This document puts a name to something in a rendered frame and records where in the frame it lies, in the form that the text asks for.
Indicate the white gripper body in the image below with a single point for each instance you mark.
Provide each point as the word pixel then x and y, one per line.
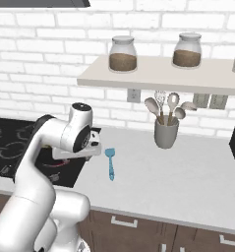
pixel 74 152

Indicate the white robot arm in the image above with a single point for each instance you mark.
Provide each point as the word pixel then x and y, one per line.
pixel 33 183

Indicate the dark pot with red rim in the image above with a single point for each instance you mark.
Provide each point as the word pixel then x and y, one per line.
pixel 56 163

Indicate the blue spatula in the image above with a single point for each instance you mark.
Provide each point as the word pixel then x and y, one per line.
pixel 110 164

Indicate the black hob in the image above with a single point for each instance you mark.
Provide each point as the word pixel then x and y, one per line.
pixel 4 147

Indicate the wooden spoon with pale head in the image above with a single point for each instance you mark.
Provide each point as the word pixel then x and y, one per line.
pixel 152 105

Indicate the grey utensil holder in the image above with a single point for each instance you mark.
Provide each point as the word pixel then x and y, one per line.
pixel 166 135

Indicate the glass jar with brown contents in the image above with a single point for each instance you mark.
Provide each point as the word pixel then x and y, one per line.
pixel 187 51
pixel 123 55

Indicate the brown drawer front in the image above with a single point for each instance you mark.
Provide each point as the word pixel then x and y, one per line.
pixel 204 241
pixel 142 238

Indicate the slotted wooden spoon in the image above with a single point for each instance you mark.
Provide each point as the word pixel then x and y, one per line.
pixel 172 100

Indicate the small pale wooden spoon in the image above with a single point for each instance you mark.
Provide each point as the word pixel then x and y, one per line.
pixel 180 113

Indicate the pale wooden ladle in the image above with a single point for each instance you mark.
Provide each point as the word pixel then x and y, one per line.
pixel 188 105

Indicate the dark range hood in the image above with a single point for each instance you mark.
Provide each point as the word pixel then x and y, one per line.
pixel 40 3

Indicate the beige wall shelf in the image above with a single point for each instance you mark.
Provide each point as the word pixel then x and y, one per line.
pixel 155 77

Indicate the grey wall switch plate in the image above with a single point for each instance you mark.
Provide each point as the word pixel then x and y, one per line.
pixel 201 100
pixel 218 102

